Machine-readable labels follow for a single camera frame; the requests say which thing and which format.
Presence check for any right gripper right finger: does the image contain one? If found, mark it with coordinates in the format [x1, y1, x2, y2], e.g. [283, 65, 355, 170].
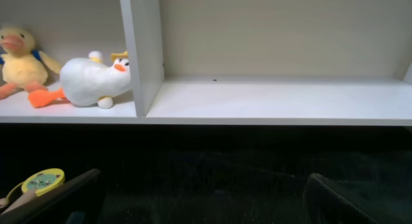
[303, 173, 391, 224]

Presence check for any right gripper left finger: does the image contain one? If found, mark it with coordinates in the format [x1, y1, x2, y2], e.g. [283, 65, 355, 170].
[0, 168, 104, 224]

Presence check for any yellow rattle drum toy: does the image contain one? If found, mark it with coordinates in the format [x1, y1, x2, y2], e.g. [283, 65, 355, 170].
[0, 167, 66, 214]

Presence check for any white plush goose with hat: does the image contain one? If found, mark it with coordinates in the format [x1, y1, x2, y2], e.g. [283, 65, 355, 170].
[27, 50, 133, 109]

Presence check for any white shelf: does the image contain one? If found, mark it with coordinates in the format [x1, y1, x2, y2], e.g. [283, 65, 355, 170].
[0, 0, 412, 127]

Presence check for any yellow plush duck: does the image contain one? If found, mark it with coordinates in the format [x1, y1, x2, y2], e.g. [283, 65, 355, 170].
[0, 26, 63, 101]

